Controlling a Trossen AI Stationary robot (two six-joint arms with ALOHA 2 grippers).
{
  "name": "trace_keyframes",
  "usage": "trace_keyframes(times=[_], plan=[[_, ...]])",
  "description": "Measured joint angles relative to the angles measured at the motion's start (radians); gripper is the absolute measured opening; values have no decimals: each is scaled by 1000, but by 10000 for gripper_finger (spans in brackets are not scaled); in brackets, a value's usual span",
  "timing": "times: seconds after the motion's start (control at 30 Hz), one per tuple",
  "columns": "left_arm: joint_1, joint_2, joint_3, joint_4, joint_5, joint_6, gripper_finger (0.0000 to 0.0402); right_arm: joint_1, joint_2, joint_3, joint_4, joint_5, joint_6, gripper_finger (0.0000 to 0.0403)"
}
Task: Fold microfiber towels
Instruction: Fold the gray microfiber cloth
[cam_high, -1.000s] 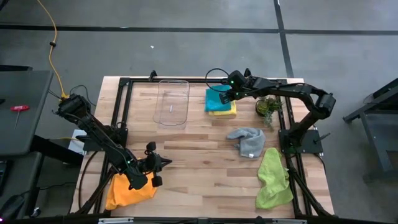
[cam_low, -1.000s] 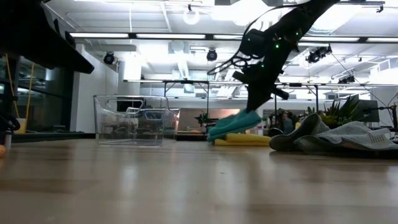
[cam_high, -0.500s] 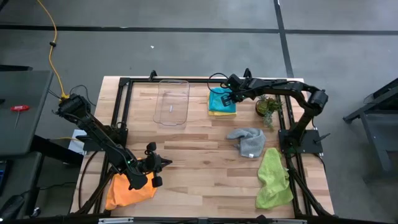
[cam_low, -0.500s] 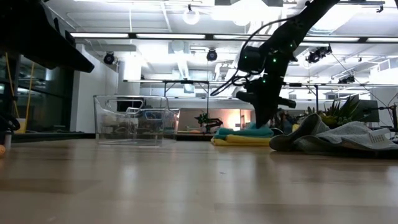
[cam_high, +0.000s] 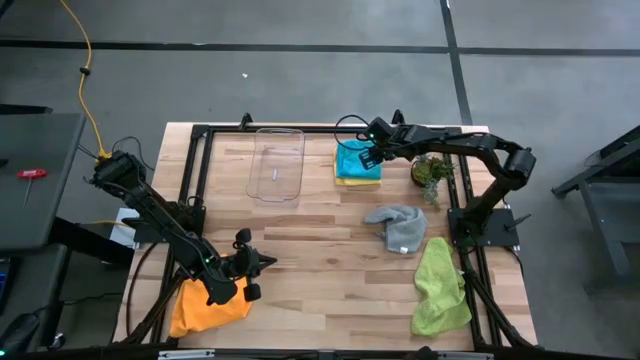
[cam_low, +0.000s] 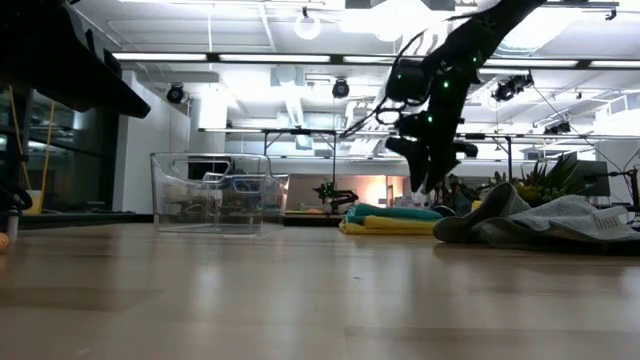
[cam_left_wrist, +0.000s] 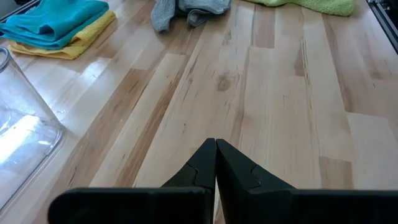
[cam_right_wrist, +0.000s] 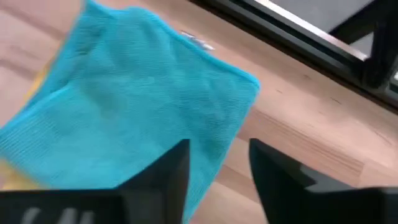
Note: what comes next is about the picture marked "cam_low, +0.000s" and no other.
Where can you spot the black ceiling camera rig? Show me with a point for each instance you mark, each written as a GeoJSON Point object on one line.
{"type": "Point", "coordinates": [512, 87]}

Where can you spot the potted succulent plant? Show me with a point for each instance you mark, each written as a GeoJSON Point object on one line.
{"type": "Point", "coordinates": [540, 185]}

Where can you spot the clear plastic bin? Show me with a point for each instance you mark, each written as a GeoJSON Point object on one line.
{"type": "Point", "coordinates": [215, 200]}

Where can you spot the yellow microfiber towel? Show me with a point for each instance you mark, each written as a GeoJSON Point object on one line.
{"type": "Point", "coordinates": [390, 227]}

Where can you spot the black background workstation frame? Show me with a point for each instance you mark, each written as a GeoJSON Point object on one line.
{"type": "Point", "coordinates": [334, 155]}

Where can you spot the grey microfiber towel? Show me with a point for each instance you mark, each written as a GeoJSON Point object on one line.
{"type": "Point", "coordinates": [560, 222]}

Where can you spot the black ceiling dome camera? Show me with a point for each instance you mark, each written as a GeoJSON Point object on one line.
{"type": "Point", "coordinates": [341, 89]}
{"type": "Point", "coordinates": [175, 94]}

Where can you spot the teal microfiber towel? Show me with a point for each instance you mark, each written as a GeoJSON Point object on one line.
{"type": "Point", "coordinates": [395, 212]}

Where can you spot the small black background robot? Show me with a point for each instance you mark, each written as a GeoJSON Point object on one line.
{"type": "Point", "coordinates": [335, 195]}

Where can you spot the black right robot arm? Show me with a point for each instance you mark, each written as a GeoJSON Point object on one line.
{"type": "Point", "coordinates": [465, 50]}

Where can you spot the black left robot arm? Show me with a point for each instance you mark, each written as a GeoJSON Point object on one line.
{"type": "Point", "coordinates": [60, 55]}

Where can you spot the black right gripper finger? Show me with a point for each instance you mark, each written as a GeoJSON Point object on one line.
{"type": "Point", "coordinates": [417, 167]}
{"type": "Point", "coordinates": [440, 167]}

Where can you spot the round ceiling lamp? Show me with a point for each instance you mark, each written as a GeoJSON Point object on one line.
{"type": "Point", "coordinates": [307, 26]}

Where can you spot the black aluminium table frame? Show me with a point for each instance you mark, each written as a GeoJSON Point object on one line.
{"type": "Point", "coordinates": [75, 218]}

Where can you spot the yellow container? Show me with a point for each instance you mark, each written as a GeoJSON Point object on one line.
{"type": "Point", "coordinates": [33, 202]}

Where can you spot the black computer monitor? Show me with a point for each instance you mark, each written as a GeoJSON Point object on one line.
{"type": "Point", "coordinates": [595, 177]}

